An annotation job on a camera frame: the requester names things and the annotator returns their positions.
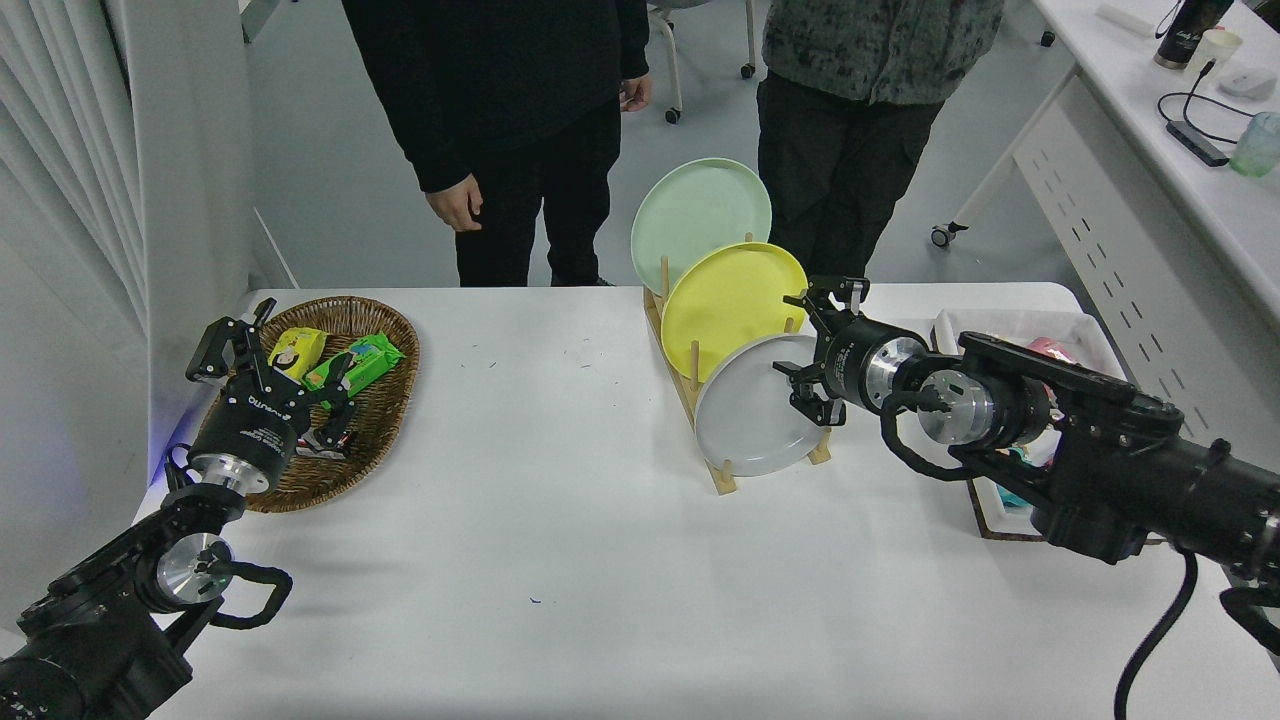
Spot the white side desk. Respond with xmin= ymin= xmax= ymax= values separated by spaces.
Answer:
xmin=930 ymin=0 xmax=1280 ymax=471

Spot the black cable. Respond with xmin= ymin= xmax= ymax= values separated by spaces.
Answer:
xmin=1158 ymin=60 xmax=1256 ymax=146

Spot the white curtain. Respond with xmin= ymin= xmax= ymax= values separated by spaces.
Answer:
xmin=0 ymin=0 xmax=151 ymax=631

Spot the grey plate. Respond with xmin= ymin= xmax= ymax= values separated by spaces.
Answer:
xmin=694 ymin=334 xmax=846 ymax=478

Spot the white paper cup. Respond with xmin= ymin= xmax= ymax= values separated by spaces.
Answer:
xmin=1183 ymin=28 xmax=1244 ymax=81

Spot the black usb hub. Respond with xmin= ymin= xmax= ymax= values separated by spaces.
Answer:
xmin=1167 ymin=120 xmax=1231 ymax=168

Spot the brown wicker basket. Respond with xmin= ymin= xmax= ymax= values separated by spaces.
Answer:
xmin=195 ymin=295 xmax=422 ymax=514

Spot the white pillar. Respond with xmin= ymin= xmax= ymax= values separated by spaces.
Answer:
xmin=105 ymin=0 xmax=257 ymax=471

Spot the white chair with casters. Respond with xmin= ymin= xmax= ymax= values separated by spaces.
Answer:
xmin=648 ymin=0 xmax=758 ymax=126

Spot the green snack packet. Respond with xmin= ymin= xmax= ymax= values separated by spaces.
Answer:
xmin=302 ymin=332 xmax=407 ymax=406

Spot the pale green plate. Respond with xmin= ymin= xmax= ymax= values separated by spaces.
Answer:
xmin=630 ymin=158 xmax=773 ymax=297

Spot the translucent green cup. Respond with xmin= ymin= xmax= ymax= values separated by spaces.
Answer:
xmin=1229 ymin=112 xmax=1280 ymax=179

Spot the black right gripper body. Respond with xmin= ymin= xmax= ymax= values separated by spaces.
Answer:
xmin=815 ymin=315 xmax=887 ymax=412

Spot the person's right hand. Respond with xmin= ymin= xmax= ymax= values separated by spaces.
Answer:
xmin=425 ymin=175 xmax=485 ymax=233

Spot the blue snack packet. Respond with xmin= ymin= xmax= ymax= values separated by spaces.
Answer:
xmin=990 ymin=447 xmax=1041 ymax=509

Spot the white computer mouse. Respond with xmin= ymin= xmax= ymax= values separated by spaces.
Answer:
xmin=1218 ymin=68 xmax=1278 ymax=101

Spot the person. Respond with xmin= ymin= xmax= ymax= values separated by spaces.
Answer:
xmin=340 ymin=0 xmax=653 ymax=288
xmin=757 ymin=0 xmax=1004 ymax=286

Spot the yellow snack packet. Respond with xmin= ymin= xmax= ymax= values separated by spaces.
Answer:
xmin=267 ymin=326 xmax=331 ymax=383

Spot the wooden plate rack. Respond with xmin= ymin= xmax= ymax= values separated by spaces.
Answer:
xmin=643 ymin=232 xmax=834 ymax=496

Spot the yellow plate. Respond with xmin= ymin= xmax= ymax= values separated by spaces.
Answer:
xmin=661 ymin=242 xmax=809 ymax=384

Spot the red white snack bar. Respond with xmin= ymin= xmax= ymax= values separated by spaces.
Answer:
xmin=296 ymin=428 xmax=359 ymax=461

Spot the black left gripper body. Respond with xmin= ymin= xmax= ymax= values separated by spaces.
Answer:
xmin=193 ymin=375 xmax=307 ymax=473

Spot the black bottle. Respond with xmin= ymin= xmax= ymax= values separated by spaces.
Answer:
xmin=1155 ymin=0 xmax=1236 ymax=71

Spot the white plastic tray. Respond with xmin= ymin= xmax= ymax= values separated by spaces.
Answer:
xmin=933 ymin=308 xmax=1129 ymax=539

